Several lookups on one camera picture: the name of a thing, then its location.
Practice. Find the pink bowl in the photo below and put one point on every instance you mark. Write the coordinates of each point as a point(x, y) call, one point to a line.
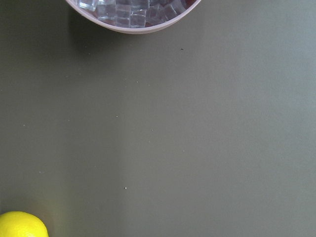
point(133, 31)

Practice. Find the yellow lemon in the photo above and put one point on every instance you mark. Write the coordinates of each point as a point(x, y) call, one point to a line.
point(21, 224)

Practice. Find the clear ice cubes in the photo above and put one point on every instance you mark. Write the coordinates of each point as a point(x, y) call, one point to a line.
point(134, 13)

